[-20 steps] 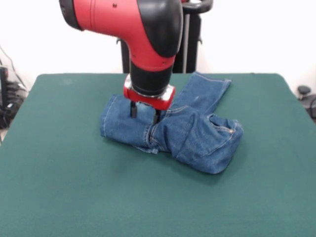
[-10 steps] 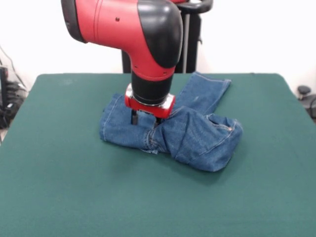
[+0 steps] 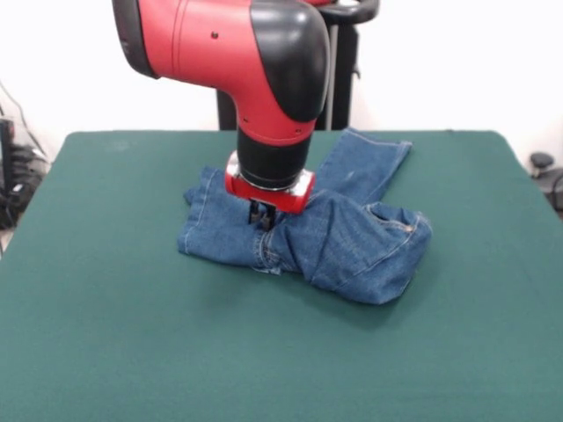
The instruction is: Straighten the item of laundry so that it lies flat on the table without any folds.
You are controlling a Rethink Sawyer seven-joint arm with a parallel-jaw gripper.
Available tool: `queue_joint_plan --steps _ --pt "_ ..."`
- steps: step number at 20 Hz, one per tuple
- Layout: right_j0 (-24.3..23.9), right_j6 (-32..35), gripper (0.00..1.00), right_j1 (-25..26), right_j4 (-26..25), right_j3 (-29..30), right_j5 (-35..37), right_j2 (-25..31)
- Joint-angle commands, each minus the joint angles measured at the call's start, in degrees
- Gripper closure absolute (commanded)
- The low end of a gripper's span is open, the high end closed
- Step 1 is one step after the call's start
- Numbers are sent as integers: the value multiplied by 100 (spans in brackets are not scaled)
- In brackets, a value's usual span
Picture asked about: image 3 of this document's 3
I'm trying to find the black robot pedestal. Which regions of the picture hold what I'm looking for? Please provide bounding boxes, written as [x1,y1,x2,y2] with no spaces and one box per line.
[215,0,379,131]

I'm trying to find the black cable bundle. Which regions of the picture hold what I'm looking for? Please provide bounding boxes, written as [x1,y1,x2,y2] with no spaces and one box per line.
[0,144,48,230]

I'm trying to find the blue denim jeans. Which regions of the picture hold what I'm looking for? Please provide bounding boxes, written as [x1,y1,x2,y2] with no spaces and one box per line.
[177,127,435,306]

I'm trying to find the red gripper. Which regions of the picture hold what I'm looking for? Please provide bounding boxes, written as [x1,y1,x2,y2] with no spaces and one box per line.
[224,151,316,229]

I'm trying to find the dark green table cloth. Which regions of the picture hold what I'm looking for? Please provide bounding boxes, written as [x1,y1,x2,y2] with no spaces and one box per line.
[0,129,563,422]

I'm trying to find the black equipment box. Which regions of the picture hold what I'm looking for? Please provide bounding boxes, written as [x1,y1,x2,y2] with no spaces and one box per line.
[0,117,14,194]

